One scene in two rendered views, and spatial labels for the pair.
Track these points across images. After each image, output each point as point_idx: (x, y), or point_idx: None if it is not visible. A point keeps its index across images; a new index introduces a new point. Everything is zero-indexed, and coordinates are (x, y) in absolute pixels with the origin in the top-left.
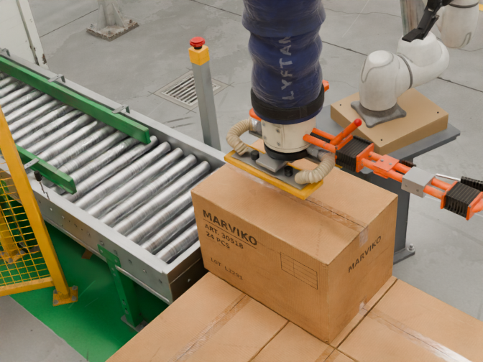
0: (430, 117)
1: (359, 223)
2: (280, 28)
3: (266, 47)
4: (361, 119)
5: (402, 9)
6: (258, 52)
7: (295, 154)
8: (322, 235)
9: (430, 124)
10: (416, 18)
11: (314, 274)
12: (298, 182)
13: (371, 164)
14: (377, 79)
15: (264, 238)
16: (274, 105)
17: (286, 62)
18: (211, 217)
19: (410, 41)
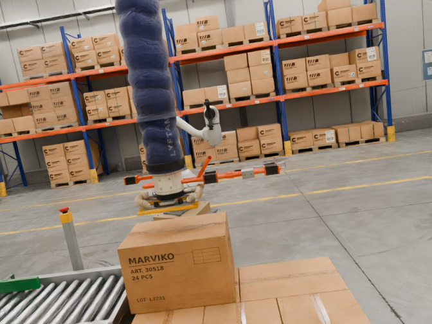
0: (203, 204)
1: (221, 222)
2: (164, 114)
3: (157, 128)
4: (173, 215)
5: None
6: (153, 132)
7: (179, 192)
8: (209, 231)
9: (205, 207)
10: None
11: (217, 250)
12: (189, 201)
13: (223, 175)
14: None
15: (179, 247)
16: (166, 162)
17: (169, 134)
18: (136, 260)
19: (211, 125)
